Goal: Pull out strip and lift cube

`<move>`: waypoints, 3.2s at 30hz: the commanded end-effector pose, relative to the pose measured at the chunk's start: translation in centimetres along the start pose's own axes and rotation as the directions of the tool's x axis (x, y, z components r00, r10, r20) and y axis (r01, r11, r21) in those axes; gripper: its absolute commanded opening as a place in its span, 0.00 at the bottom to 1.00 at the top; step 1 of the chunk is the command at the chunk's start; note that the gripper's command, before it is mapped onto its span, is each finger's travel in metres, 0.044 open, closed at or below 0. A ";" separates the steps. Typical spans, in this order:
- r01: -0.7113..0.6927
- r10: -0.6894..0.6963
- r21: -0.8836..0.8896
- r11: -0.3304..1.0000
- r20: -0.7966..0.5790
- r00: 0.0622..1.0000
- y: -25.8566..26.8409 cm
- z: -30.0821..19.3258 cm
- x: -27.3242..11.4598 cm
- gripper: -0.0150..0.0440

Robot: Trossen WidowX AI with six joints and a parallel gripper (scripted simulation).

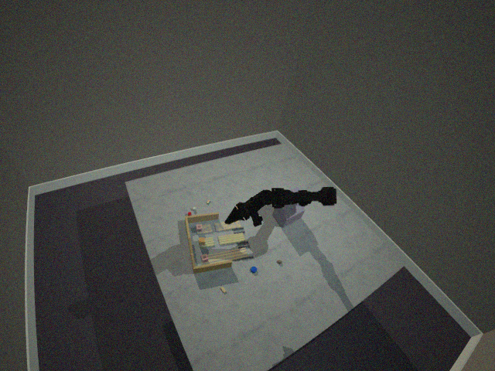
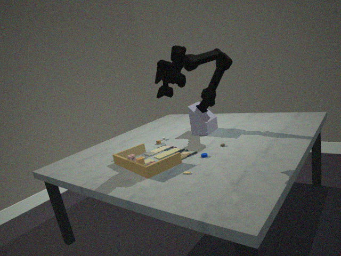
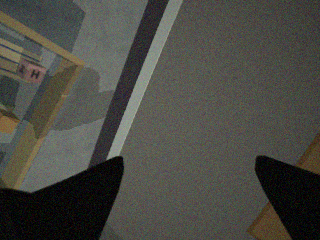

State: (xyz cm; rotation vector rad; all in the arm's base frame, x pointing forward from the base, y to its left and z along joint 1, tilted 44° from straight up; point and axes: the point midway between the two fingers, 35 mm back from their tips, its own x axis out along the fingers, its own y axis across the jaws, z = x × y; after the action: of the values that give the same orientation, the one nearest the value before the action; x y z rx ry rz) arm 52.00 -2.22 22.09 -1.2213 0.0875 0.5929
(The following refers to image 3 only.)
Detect tan open wooden box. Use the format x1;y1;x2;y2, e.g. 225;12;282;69
0;10;89;190

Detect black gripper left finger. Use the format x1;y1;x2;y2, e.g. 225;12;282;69
0;156;124;240

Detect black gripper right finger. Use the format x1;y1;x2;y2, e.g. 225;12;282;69
254;155;320;240

